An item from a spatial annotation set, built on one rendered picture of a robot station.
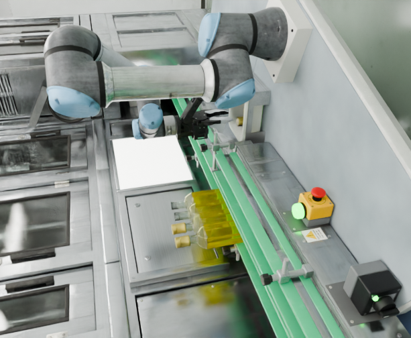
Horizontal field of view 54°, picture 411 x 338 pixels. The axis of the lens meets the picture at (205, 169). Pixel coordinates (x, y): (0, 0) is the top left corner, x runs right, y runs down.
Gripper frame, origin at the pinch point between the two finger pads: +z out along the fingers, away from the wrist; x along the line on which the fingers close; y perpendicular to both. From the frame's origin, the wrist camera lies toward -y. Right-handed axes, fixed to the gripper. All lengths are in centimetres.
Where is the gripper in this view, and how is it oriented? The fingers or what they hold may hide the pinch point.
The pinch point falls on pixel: (227, 114)
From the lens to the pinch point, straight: 152.0
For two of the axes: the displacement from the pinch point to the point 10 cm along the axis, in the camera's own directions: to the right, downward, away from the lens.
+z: 9.7, -1.3, 2.2
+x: 2.6, 5.4, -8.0
